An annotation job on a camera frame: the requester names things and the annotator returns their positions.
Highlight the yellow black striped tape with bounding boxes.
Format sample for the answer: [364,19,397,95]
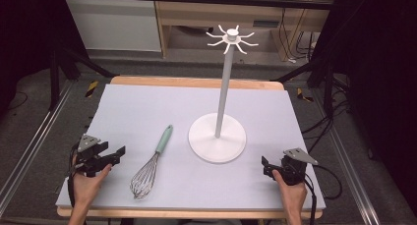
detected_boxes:
[84,80,99,98]
[296,86,315,103]

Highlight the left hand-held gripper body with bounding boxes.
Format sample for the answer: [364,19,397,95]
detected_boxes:
[69,134,113,179]

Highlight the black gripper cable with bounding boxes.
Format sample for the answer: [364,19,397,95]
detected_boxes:
[303,163,344,225]
[66,142,81,209]

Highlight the white cabinet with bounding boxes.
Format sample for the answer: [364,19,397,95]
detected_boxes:
[64,0,162,53]

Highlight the person's left hand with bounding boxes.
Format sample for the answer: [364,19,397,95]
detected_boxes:
[70,154,113,209]

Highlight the whisk with green handle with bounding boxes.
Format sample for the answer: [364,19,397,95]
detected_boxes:
[129,124,174,200]

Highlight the black curtain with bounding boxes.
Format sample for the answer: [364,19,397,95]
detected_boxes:
[309,0,417,216]
[0,0,91,115]

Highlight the wooden desk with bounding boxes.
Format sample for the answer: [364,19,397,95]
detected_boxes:
[152,0,338,62]

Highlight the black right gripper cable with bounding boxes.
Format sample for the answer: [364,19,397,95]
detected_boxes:
[303,163,344,225]

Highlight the white hook rack stand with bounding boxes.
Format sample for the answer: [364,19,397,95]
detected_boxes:
[187,24,260,165]

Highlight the metal floor rail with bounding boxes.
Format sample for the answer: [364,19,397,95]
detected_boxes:
[0,80,76,217]
[311,86,383,225]

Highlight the black metal stand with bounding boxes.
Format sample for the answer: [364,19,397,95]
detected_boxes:
[48,44,117,112]

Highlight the wooden table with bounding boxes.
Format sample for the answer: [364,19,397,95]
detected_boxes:
[56,75,325,220]

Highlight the light grey table mat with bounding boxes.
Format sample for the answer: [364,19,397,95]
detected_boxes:
[55,84,327,211]

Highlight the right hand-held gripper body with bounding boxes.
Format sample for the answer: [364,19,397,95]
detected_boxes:
[273,147,320,187]

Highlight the black floor cables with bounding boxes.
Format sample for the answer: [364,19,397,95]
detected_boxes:
[300,72,353,154]

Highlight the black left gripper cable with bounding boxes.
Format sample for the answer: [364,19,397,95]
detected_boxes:
[66,142,81,209]

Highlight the person's right hand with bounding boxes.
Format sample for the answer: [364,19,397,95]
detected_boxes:
[271,169,309,218]

